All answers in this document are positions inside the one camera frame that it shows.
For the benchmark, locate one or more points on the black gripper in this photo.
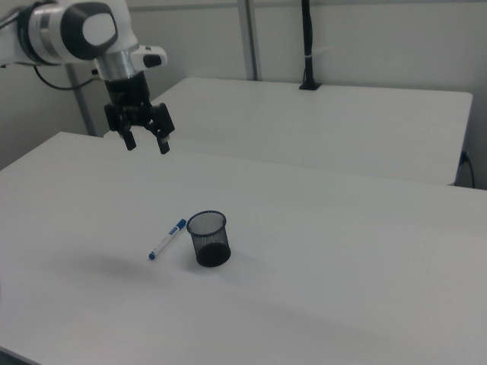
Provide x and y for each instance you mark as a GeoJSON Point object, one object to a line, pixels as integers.
{"type": "Point", "coordinates": [127, 93]}

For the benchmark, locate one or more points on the blue and white marker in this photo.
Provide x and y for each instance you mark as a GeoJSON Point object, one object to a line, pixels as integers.
{"type": "Point", "coordinates": [165, 240]}

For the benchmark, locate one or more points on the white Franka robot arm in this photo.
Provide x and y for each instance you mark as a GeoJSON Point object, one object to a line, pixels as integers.
{"type": "Point", "coordinates": [57, 34]}

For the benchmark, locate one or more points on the white adjoining table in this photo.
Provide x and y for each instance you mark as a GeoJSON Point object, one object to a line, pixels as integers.
{"type": "Point", "coordinates": [304, 125]}

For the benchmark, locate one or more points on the black pole with flat base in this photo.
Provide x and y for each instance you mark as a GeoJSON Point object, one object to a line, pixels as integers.
{"type": "Point", "coordinates": [308, 38]}

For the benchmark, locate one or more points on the grey metal partition post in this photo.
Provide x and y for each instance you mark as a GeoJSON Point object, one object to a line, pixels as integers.
{"type": "Point", "coordinates": [81, 112]}
{"type": "Point", "coordinates": [249, 38]}

